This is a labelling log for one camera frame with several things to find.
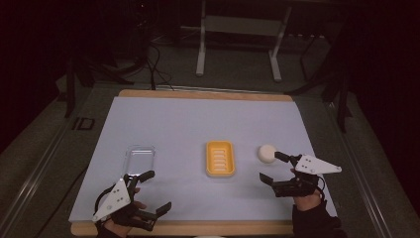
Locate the person's left hand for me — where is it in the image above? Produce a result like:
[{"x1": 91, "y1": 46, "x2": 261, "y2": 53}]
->
[{"x1": 103, "y1": 187, "x2": 148, "y2": 238}]

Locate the person's right hand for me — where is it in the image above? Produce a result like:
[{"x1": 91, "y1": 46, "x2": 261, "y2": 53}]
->
[{"x1": 289, "y1": 168, "x2": 324, "y2": 212}]

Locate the black tripod stand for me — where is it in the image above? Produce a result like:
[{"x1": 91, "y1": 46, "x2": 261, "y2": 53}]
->
[
  {"x1": 285, "y1": 19, "x2": 354, "y2": 134},
  {"x1": 62, "y1": 43, "x2": 150, "y2": 119}
]

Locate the black rectangular floor frame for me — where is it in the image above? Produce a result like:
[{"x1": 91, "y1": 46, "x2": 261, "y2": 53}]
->
[{"x1": 71, "y1": 116, "x2": 96, "y2": 131}]

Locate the black floor cable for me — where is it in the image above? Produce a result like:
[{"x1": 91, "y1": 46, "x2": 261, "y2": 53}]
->
[{"x1": 145, "y1": 43, "x2": 175, "y2": 91}]

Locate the round white soap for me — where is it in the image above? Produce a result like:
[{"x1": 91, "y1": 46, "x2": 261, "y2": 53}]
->
[{"x1": 257, "y1": 144, "x2": 278, "y2": 165}]

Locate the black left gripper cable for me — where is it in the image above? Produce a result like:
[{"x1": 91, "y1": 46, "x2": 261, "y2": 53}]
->
[{"x1": 93, "y1": 185, "x2": 117, "y2": 216}]

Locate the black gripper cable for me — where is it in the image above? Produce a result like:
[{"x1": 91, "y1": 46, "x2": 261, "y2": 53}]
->
[
  {"x1": 93, "y1": 185, "x2": 117, "y2": 216},
  {"x1": 314, "y1": 175, "x2": 328, "y2": 201}
]

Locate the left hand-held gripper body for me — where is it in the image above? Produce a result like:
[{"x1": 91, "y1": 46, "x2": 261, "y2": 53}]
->
[{"x1": 91, "y1": 174, "x2": 158, "y2": 232}]

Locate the yellow soap dish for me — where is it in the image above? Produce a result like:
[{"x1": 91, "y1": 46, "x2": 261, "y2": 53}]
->
[{"x1": 205, "y1": 140, "x2": 237, "y2": 179}]

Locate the pale blue table mat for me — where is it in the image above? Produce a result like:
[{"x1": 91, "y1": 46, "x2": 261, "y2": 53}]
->
[{"x1": 68, "y1": 95, "x2": 339, "y2": 224}]

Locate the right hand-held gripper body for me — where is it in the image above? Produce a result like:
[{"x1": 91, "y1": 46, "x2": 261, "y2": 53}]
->
[{"x1": 271, "y1": 154, "x2": 343, "y2": 199}]

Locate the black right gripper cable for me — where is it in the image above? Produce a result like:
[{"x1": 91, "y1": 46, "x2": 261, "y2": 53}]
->
[{"x1": 314, "y1": 175, "x2": 328, "y2": 201}]

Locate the clear plastic container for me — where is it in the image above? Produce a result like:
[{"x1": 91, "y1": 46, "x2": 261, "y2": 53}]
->
[{"x1": 124, "y1": 144, "x2": 157, "y2": 178}]

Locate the white metal stand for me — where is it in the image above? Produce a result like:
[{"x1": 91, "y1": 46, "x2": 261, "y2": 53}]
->
[{"x1": 195, "y1": 0, "x2": 293, "y2": 83}]

